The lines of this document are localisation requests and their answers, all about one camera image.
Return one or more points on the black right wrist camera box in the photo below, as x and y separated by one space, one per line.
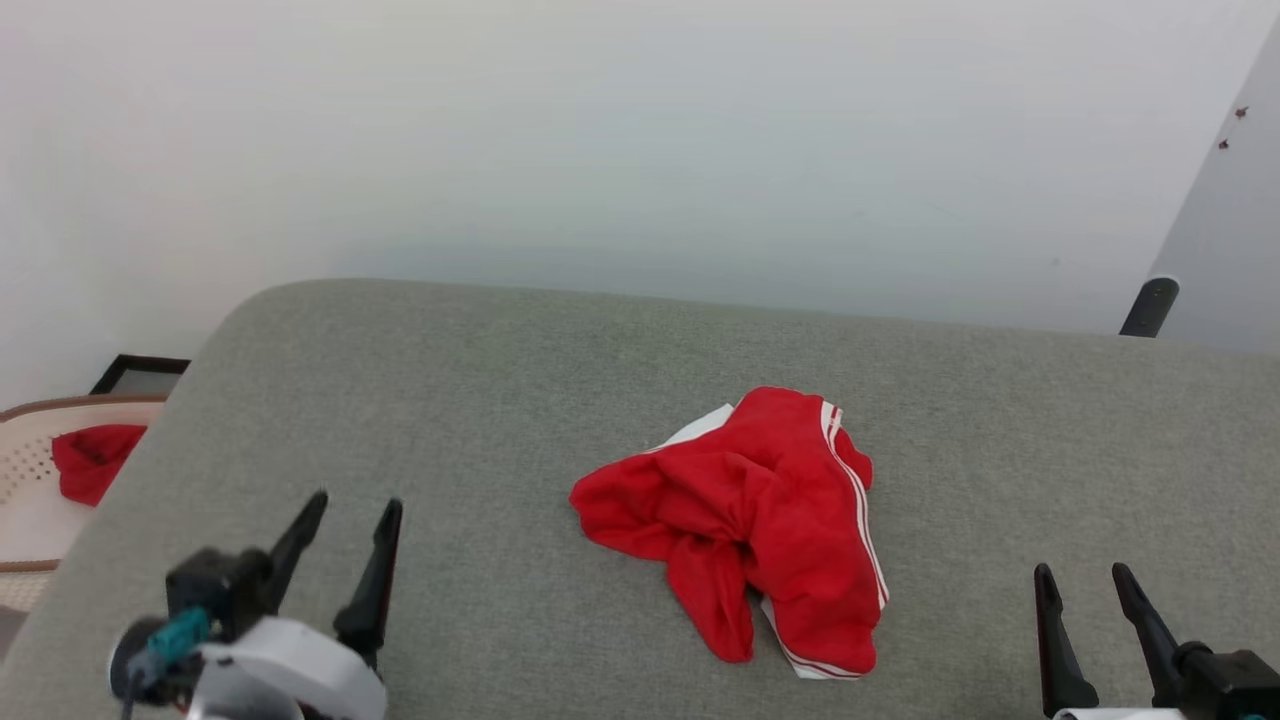
1235 680

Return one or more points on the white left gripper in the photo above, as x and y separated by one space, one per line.
285 670

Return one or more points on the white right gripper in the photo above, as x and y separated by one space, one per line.
1120 715

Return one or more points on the black rectangular frame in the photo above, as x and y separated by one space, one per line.
150 361

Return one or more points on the plain red cloth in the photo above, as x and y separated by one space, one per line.
90 460

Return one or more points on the red and white jersey garment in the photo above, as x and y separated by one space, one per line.
800 520

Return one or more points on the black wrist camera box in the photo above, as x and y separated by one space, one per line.
215 590
1235 680

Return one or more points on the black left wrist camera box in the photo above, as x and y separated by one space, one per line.
215 590

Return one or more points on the cream perforated laundry basket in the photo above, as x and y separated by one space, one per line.
25 520

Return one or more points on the black pole with white band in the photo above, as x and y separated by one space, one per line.
1148 308

